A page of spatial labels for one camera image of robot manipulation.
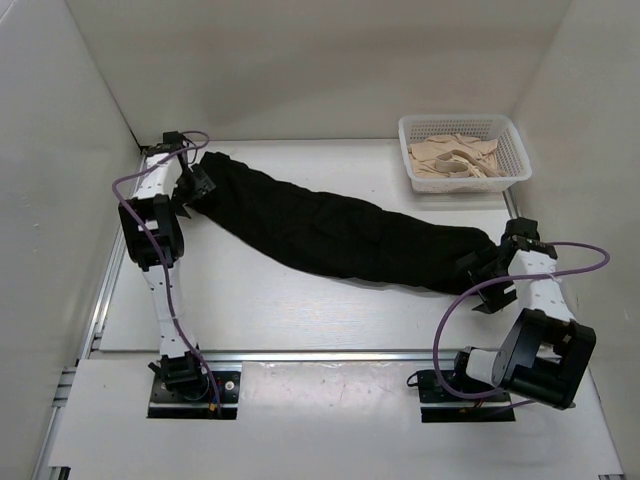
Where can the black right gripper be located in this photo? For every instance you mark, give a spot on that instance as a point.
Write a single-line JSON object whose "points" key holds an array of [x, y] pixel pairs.
{"points": [[494, 299]]}

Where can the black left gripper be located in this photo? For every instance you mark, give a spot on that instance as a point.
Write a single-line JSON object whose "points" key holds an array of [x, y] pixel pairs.
{"points": [[202, 187]]}

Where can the black trousers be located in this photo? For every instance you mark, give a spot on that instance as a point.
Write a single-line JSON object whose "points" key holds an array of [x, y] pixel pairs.
{"points": [[326, 234]]}

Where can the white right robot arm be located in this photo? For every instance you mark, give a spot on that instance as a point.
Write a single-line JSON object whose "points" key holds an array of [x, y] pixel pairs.
{"points": [[546, 352]]}

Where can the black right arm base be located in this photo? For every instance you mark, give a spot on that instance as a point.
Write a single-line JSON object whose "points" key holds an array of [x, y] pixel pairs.
{"points": [[438, 406]]}

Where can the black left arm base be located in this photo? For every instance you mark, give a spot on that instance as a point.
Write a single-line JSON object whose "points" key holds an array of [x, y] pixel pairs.
{"points": [[199, 404]]}

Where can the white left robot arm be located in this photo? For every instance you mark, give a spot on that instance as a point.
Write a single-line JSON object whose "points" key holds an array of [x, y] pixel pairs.
{"points": [[150, 203]]}

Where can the beige trousers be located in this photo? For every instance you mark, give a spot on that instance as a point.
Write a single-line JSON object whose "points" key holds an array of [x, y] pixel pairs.
{"points": [[455, 156]]}

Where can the white plastic basket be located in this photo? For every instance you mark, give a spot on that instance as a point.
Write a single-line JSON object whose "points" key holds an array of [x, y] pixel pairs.
{"points": [[511, 155]]}

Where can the silver right aluminium rail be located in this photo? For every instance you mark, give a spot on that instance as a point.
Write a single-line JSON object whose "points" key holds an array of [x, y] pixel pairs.
{"points": [[511, 203]]}

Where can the silver aluminium rail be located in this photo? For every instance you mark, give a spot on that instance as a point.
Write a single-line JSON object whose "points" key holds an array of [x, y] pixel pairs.
{"points": [[511, 203], [96, 322], [315, 356]]}

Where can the silver front aluminium rail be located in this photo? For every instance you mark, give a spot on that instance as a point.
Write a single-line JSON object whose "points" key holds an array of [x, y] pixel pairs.
{"points": [[315, 356]]}

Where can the silver left aluminium rail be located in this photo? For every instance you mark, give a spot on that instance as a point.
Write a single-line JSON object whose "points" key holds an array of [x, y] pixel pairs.
{"points": [[96, 322]]}

